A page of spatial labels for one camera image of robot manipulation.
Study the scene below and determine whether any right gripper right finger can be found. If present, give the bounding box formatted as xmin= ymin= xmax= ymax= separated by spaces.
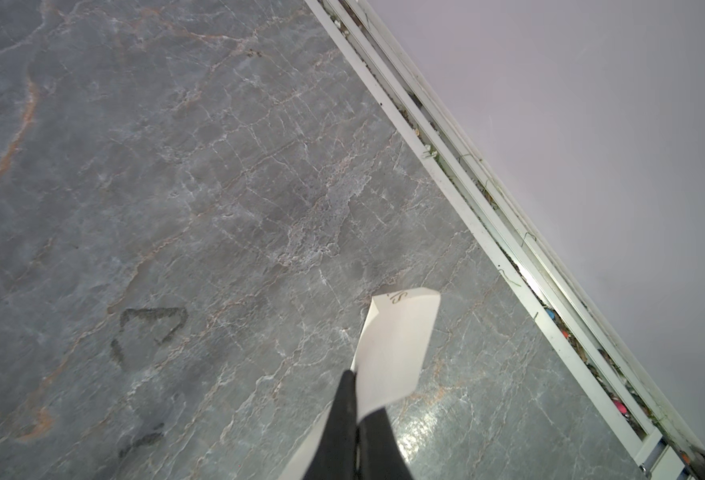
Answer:
xmin=357 ymin=408 xmax=413 ymax=480

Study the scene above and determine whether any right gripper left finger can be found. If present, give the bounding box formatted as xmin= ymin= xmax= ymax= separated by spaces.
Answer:
xmin=304 ymin=370 xmax=357 ymax=480

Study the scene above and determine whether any cream printed ribbon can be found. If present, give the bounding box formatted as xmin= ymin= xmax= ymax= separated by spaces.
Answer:
xmin=280 ymin=287 xmax=441 ymax=479

